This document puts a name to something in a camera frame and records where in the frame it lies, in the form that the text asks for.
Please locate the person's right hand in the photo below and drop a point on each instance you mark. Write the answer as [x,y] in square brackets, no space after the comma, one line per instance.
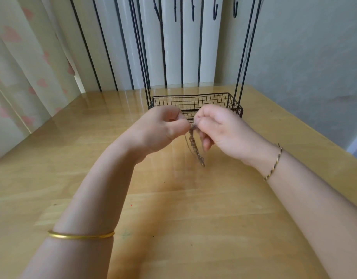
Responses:
[234,135]

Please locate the white black-striped curtain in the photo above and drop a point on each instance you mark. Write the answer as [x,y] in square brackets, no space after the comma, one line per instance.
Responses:
[117,49]

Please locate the pink floral curtain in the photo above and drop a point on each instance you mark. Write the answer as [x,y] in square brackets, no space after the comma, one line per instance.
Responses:
[18,72]

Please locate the person's left forearm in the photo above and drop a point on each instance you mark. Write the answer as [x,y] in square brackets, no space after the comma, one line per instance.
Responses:
[88,212]

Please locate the gold bangle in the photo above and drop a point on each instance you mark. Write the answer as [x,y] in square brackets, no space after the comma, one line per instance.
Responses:
[79,235]

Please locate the person's left hand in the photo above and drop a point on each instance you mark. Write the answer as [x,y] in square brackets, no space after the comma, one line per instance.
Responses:
[152,132]

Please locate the person's right forearm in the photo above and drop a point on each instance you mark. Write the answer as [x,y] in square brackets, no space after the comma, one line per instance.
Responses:
[318,218]

